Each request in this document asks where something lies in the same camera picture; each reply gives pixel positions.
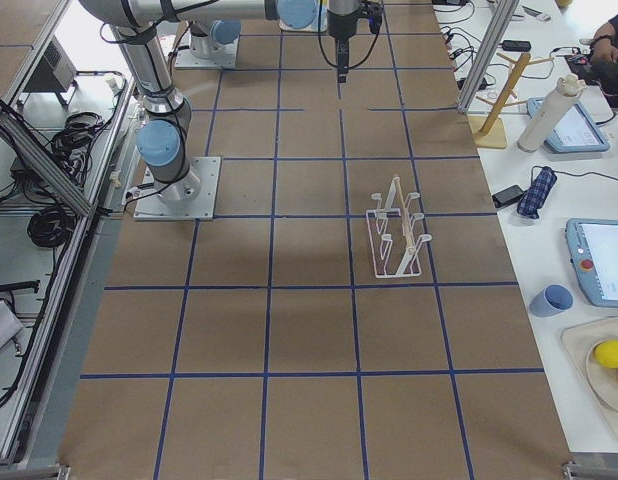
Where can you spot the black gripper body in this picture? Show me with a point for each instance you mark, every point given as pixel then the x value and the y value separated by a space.
pixel 342 26

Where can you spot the wooden mug tree stand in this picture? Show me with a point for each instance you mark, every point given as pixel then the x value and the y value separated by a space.
pixel 489 131

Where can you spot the blue plaid folded umbrella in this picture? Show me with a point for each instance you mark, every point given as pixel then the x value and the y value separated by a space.
pixel 536 195

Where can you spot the far teach pendant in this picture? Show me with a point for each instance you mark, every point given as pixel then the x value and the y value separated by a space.
pixel 576 132

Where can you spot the teach pendant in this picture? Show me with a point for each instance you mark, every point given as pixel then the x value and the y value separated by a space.
pixel 593 247
pixel 576 132

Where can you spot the blue grey mug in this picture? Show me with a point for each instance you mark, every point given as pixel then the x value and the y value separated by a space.
pixel 552 300

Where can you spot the near teach pendant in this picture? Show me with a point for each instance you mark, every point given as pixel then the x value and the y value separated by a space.
pixel 593 247

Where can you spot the yellow lemon toy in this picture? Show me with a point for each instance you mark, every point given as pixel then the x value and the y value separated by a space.
pixel 606 354

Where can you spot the beige plate tray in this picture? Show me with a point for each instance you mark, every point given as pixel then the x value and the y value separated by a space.
pixel 580 342

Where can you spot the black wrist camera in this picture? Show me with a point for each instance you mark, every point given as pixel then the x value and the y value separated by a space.
pixel 374 14

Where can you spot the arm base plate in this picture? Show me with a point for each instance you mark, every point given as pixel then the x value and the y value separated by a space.
pixel 191 198
pixel 204 53

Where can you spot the aluminium frame post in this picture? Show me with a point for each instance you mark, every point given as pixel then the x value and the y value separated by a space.
pixel 493 35

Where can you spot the white wire cup rack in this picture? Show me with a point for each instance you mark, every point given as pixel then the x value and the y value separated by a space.
pixel 395 233

